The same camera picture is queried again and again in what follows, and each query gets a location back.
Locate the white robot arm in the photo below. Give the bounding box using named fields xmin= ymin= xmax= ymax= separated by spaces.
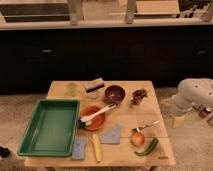
xmin=170 ymin=78 xmax=213 ymax=127

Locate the yellow banana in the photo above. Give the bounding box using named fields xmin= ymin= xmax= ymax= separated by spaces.
xmin=89 ymin=134 xmax=102 ymax=163

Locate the wooden table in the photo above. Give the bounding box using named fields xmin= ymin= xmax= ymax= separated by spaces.
xmin=25 ymin=81 xmax=176 ymax=168

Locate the blue sponge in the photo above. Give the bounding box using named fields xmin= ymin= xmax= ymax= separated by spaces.
xmin=71 ymin=137 xmax=86 ymax=160

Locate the white spatula black handle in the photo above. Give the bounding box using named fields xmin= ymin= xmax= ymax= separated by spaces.
xmin=79 ymin=103 xmax=116 ymax=126

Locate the green plastic tray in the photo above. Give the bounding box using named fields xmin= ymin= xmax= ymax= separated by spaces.
xmin=17 ymin=99 xmax=80 ymax=157

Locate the black object on floor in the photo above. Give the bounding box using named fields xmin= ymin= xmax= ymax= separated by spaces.
xmin=0 ymin=146 xmax=10 ymax=158

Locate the green chili pepper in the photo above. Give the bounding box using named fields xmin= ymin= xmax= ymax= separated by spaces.
xmin=134 ymin=137 xmax=159 ymax=156

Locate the red yellow apple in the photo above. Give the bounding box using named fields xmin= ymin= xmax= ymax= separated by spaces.
xmin=130 ymin=131 xmax=145 ymax=147

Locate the grey folded cloth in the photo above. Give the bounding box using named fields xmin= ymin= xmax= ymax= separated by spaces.
xmin=100 ymin=124 xmax=121 ymax=144

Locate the clear glass under brush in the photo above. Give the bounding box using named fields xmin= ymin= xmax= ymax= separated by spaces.
xmin=88 ymin=90 xmax=99 ymax=99

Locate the orange bowl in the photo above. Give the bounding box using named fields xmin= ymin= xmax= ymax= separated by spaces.
xmin=79 ymin=105 xmax=107 ymax=132

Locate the dark cabinet handle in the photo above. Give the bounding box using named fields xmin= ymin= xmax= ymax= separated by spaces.
xmin=42 ymin=49 xmax=53 ymax=54

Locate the dark purple bowl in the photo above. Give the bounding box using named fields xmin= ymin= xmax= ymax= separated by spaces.
xmin=104 ymin=85 xmax=126 ymax=104

